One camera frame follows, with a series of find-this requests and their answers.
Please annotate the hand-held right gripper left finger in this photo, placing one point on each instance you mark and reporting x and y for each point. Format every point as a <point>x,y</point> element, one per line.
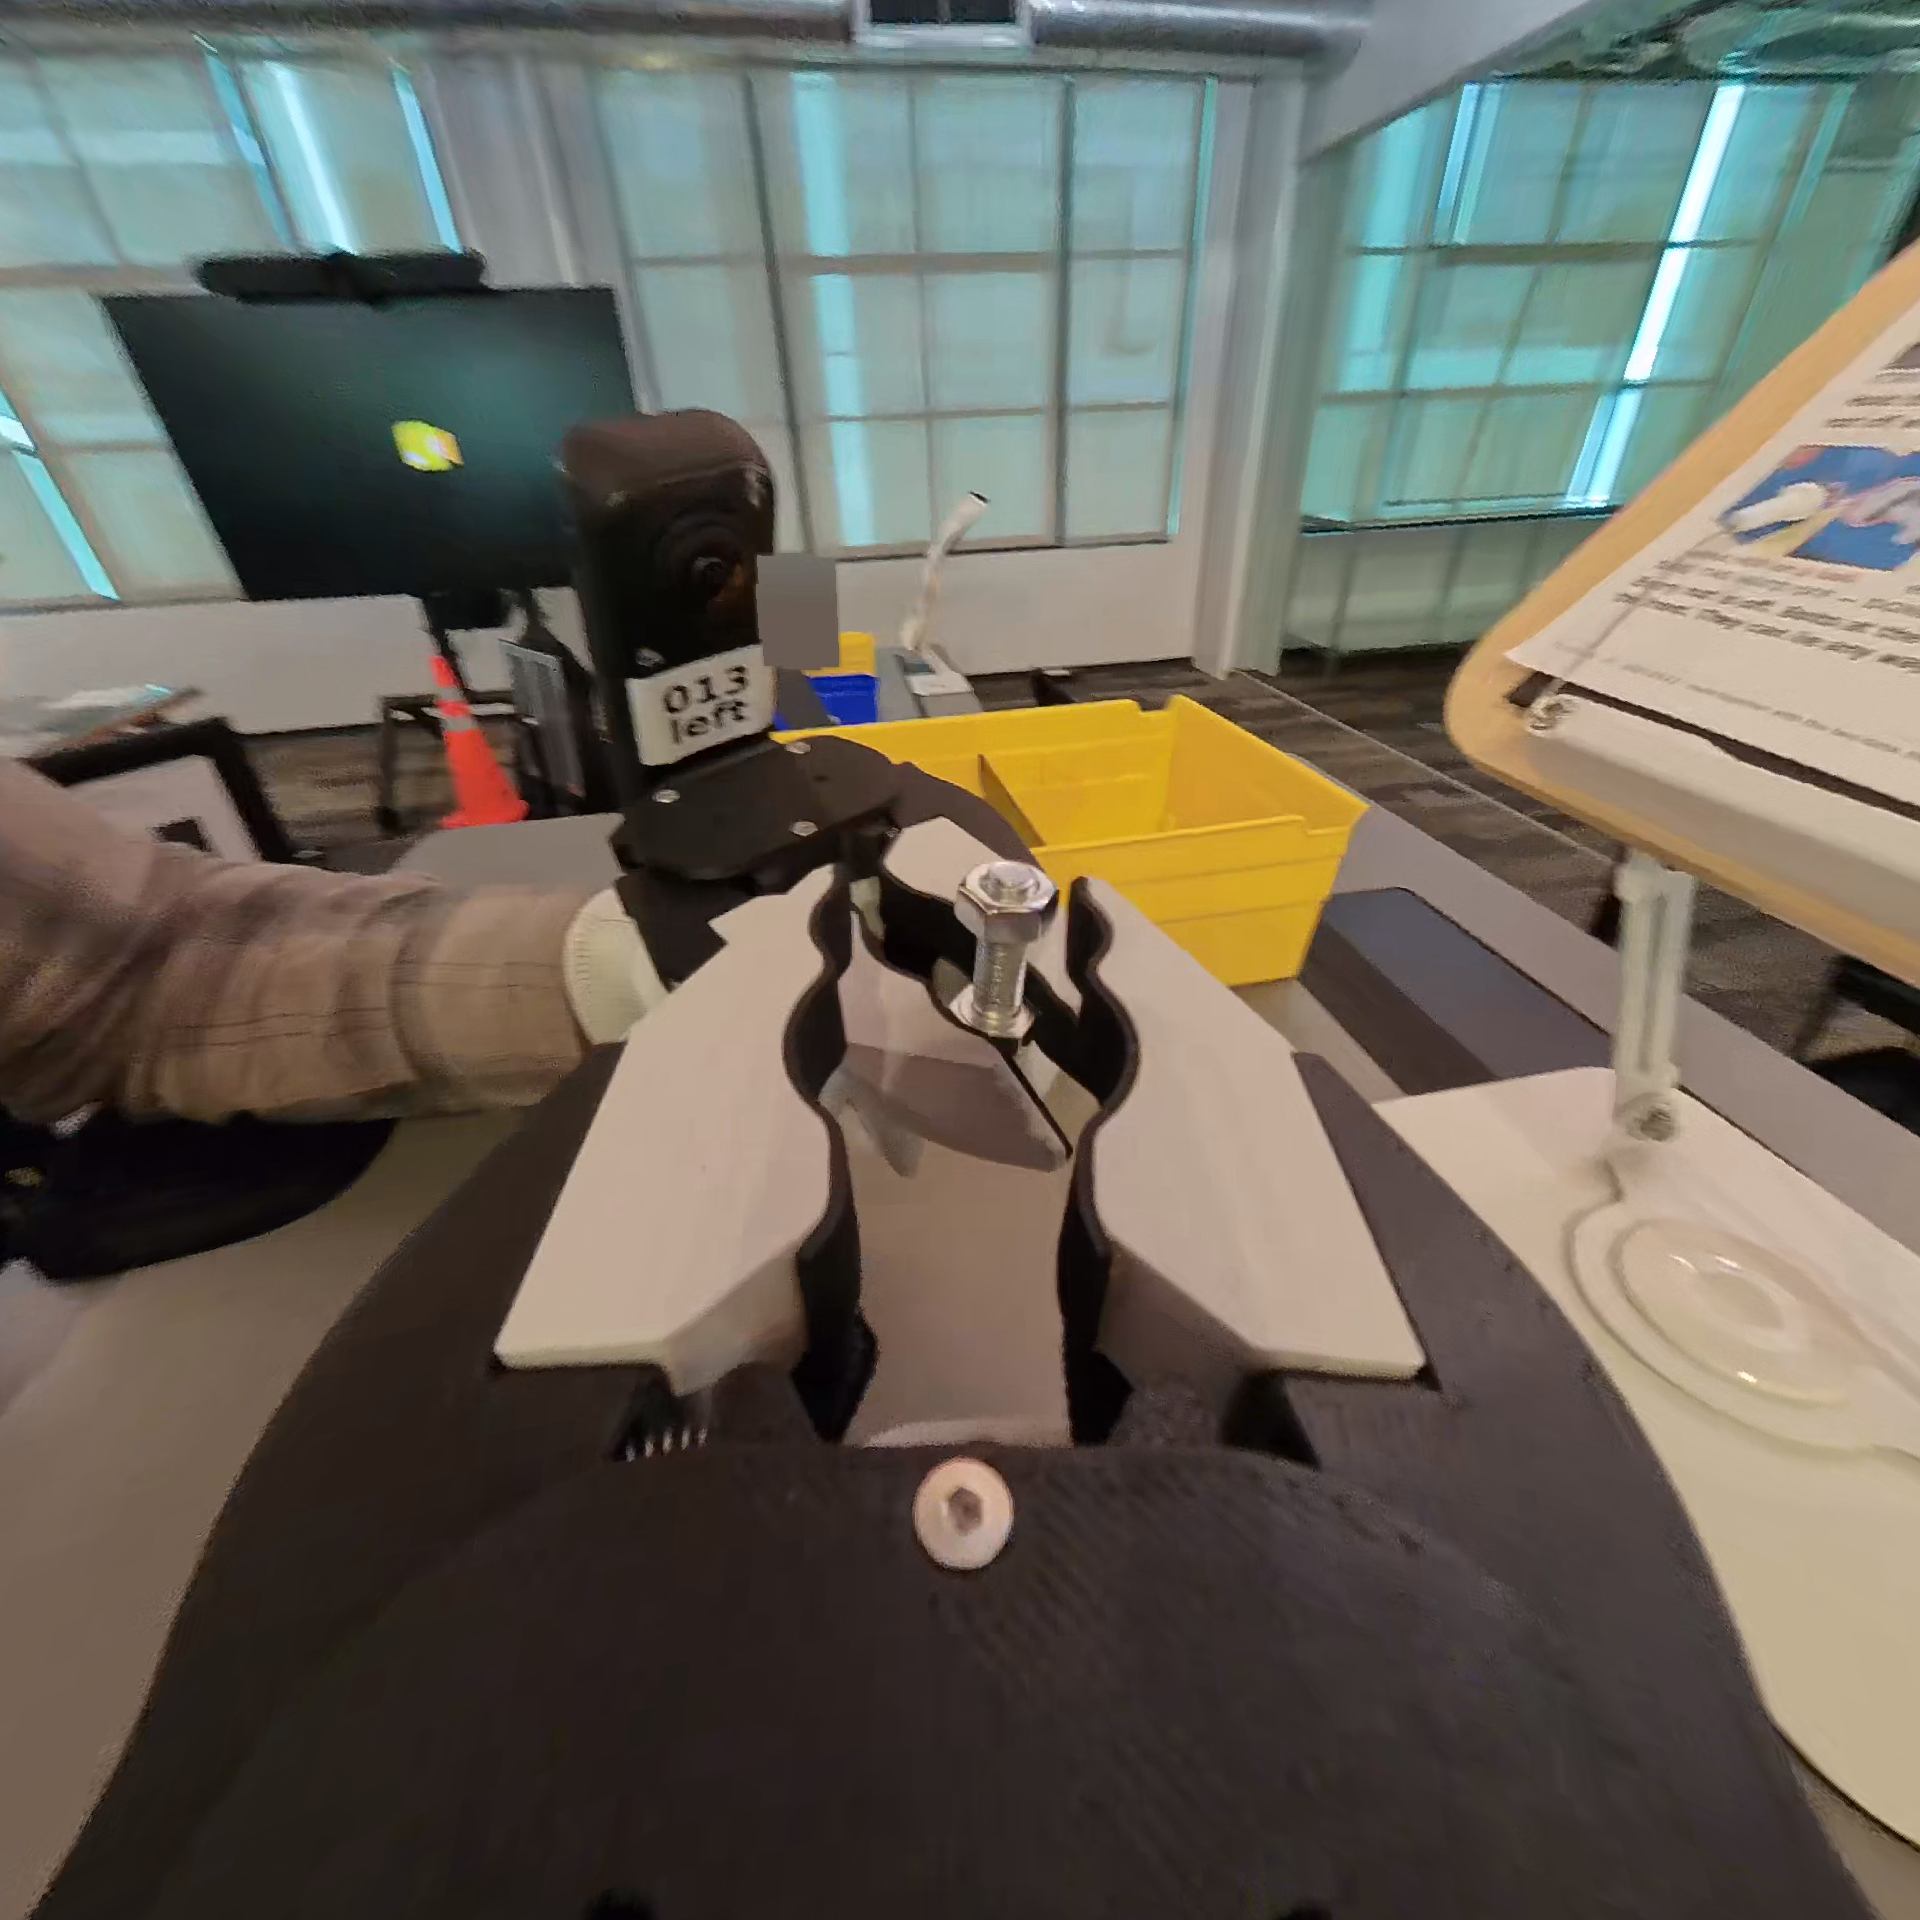
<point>674,1200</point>

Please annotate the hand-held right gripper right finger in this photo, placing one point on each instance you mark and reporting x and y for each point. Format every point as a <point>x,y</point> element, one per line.
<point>1244,1200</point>

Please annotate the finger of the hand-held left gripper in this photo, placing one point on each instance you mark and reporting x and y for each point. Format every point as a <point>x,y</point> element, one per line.
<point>960,1119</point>
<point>926,852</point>

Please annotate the silver hex bolt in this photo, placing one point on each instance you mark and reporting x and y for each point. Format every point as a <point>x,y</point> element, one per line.
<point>995,968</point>

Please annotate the yellow plastic bin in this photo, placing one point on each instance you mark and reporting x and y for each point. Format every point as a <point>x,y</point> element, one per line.
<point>1200,840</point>

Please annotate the person's left forearm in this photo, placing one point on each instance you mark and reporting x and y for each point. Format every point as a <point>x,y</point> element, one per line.
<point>270,975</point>

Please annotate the person's left hand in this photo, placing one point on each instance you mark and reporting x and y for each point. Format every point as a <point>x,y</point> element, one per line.
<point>608,968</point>

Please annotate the blue storage bin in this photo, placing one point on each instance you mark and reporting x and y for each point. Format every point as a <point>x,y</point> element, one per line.
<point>841,702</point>

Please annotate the orange traffic cone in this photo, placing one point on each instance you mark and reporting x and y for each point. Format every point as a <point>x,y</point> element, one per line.
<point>476,765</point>

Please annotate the black television screen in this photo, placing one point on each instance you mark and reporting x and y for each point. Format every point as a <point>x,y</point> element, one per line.
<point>301,481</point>

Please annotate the black video bar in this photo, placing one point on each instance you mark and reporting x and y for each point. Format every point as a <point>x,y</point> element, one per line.
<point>344,273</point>

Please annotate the wooden document stand board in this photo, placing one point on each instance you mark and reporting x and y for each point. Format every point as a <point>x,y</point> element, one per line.
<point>1650,503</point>

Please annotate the printed instruction sheet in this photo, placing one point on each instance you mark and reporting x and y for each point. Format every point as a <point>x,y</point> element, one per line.
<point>1801,601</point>

